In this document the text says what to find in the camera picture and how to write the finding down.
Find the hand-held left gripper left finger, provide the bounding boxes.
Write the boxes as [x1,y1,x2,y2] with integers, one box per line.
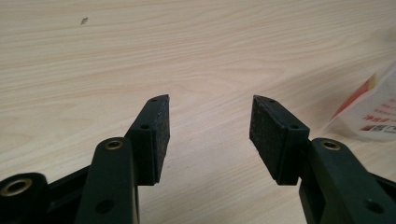
[74,94,171,224]

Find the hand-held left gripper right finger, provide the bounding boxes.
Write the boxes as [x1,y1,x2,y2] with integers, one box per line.
[248,94,396,224]

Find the white red printed refill pouch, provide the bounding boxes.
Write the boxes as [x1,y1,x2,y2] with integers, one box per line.
[325,60,396,143]

